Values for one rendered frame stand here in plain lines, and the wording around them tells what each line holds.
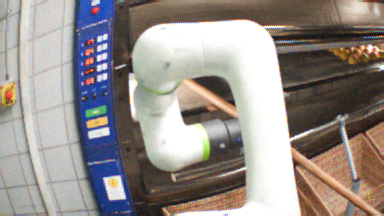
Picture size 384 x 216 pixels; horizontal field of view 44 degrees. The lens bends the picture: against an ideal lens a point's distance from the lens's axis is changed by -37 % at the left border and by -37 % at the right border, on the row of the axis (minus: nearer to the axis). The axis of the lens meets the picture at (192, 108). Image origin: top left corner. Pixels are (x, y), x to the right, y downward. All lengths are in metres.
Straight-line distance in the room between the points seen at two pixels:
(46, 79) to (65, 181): 0.43
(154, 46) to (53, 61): 0.90
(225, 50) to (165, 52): 0.11
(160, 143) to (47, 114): 0.63
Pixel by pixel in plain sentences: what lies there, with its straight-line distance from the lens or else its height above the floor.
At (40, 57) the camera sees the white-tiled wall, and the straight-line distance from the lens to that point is 2.13.
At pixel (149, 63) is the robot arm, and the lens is 1.31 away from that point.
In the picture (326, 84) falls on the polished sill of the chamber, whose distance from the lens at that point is 2.72.
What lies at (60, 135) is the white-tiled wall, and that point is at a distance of 2.24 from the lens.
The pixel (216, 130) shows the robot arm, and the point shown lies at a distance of 1.76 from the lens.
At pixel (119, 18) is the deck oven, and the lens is 2.20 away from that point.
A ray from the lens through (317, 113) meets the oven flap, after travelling 2.73.
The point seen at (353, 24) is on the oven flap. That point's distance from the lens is 2.80.
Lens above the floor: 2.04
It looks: 21 degrees down
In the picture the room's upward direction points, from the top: 4 degrees counter-clockwise
